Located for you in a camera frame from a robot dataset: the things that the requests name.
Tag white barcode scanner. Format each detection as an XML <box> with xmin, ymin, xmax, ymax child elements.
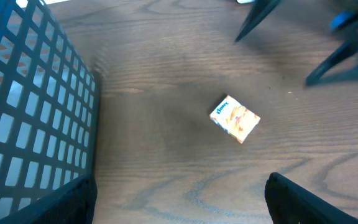
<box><xmin>236</xmin><ymin>0</ymin><xmax>255</xmax><ymax>4</ymax></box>

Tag grey plastic mesh basket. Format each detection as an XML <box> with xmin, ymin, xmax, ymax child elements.
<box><xmin>0</xmin><ymin>0</ymin><xmax>101</xmax><ymax>223</ymax></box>

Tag orange tissue pack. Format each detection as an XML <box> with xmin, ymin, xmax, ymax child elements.
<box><xmin>209</xmin><ymin>95</ymin><xmax>260</xmax><ymax>144</ymax></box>

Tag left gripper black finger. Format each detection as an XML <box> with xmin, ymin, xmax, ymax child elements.
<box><xmin>264</xmin><ymin>172</ymin><xmax>358</xmax><ymax>224</ymax></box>

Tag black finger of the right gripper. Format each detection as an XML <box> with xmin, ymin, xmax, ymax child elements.
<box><xmin>235</xmin><ymin>0</ymin><xmax>281</xmax><ymax>42</ymax></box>
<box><xmin>305</xmin><ymin>41</ymin><xmax>358</xmax><ymax>86</ymax></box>

